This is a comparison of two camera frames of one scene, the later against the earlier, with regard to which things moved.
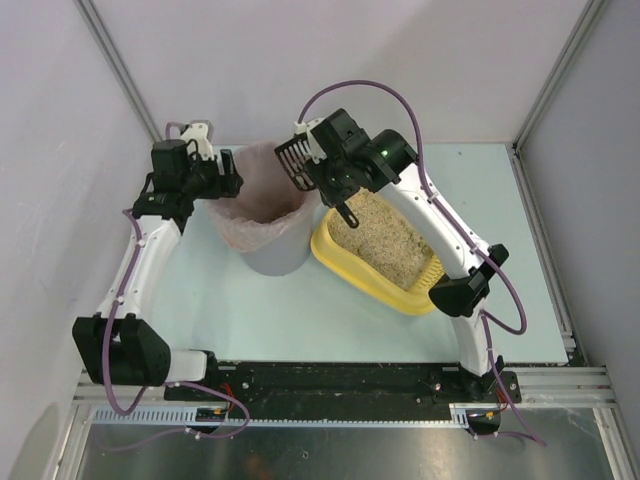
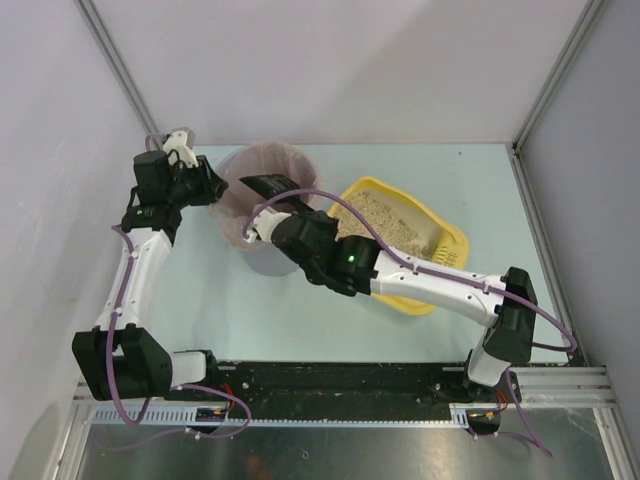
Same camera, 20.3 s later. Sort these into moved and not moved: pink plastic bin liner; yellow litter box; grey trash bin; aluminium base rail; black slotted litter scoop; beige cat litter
Moved: yellow litter box; black slotted litter scoop
Not moved: aluminium base rail; grey trash bin; pink plastic bin liner; beige cat litter
